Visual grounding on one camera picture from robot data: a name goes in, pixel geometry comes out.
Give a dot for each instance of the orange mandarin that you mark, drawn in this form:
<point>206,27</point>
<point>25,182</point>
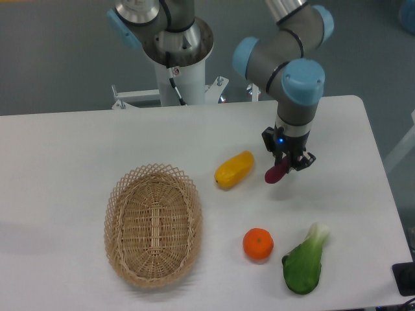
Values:
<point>258,244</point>

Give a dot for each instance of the purple sweet potato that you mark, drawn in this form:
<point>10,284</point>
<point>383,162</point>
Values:
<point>277,172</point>

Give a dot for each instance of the white frame at right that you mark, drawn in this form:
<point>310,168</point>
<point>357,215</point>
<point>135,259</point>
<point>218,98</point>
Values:
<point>403,147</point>

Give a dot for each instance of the blue object top right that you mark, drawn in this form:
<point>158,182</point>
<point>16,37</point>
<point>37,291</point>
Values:
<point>406,15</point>

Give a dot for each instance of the green bok choy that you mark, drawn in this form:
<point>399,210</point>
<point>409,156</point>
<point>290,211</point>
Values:
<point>302,265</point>

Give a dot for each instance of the yellow mango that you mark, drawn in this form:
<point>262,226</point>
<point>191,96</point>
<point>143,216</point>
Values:
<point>234,170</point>

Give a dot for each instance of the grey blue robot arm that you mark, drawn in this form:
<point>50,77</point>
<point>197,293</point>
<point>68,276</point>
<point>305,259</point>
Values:
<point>279,66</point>

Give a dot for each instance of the black device at edge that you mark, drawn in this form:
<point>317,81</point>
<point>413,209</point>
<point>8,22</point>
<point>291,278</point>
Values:
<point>404,277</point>

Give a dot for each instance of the woven wicker basket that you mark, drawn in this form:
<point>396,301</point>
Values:
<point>153,226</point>

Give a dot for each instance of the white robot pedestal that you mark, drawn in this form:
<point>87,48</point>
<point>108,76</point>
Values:
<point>179,60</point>

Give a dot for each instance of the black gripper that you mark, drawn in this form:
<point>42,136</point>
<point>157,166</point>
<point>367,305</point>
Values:
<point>278,143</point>

